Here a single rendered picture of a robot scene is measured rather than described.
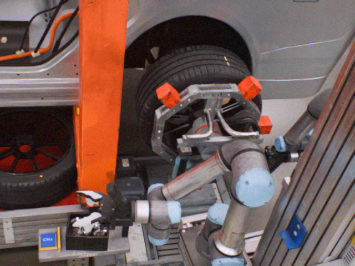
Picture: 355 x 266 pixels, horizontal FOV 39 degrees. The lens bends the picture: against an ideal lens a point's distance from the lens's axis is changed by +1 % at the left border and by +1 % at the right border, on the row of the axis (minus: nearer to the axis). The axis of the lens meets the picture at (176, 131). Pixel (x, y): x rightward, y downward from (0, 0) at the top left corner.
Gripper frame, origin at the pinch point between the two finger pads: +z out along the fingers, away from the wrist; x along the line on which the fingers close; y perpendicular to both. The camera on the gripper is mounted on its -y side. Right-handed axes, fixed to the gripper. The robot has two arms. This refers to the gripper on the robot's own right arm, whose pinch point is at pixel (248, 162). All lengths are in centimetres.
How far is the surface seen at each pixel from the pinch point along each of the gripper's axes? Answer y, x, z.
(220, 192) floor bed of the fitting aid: -75, -41, -15
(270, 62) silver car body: 20, -54, -30
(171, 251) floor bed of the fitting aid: -77, -5, 29
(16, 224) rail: -50, -20, 112
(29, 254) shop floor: -83, -23, 107
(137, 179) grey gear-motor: -42, -33, 45
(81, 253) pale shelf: -38, 11, 83
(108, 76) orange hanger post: 52, -9, 70
